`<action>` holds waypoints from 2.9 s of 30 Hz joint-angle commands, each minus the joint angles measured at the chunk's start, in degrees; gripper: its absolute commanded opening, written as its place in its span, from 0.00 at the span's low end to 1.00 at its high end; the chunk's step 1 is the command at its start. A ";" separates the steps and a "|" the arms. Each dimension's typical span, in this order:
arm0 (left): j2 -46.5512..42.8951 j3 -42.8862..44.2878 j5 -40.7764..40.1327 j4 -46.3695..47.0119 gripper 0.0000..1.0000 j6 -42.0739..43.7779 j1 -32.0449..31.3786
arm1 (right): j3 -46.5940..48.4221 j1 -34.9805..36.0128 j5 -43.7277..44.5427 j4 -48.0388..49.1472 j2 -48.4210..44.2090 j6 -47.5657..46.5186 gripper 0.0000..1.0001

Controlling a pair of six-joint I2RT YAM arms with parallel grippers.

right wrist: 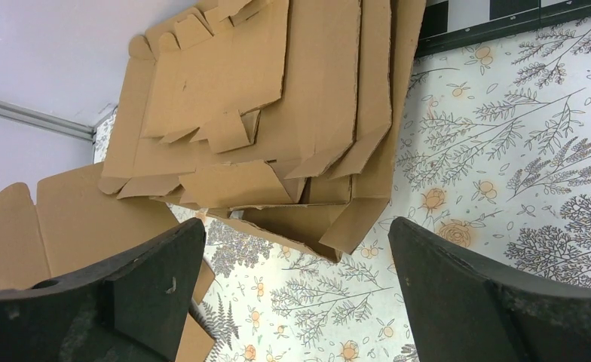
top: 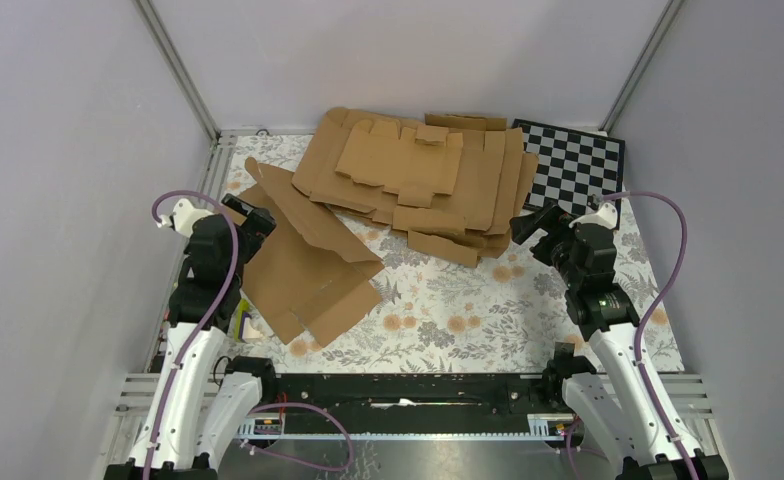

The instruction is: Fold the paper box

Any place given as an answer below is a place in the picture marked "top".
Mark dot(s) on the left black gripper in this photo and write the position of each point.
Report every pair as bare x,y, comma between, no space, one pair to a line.
256,227

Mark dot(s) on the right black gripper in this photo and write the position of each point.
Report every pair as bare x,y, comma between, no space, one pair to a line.
553,219

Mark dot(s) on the brown cardboard box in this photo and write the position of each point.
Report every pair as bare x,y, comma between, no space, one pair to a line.
312,274

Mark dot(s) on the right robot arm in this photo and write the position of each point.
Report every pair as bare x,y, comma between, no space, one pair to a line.
638,428

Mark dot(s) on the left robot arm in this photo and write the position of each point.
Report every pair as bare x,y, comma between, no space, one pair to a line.
178,441

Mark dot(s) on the black white checkerboard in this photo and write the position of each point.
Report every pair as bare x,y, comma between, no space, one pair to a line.
573,165

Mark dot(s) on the floral table mat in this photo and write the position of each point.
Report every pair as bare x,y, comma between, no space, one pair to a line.
505,315

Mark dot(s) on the stack of flat cardboard blanks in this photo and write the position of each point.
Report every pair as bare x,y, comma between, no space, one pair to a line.
450,183

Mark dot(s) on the yellow green small object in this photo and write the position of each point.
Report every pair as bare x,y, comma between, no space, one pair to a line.
243,328

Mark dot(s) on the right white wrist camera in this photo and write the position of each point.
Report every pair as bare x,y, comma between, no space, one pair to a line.
606,216

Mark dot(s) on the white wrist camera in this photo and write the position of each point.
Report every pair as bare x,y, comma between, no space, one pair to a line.
183,217
606,216

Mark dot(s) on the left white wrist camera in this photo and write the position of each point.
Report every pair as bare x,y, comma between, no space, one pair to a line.
183,217

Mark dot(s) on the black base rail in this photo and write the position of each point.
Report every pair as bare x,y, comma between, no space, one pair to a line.
467,405

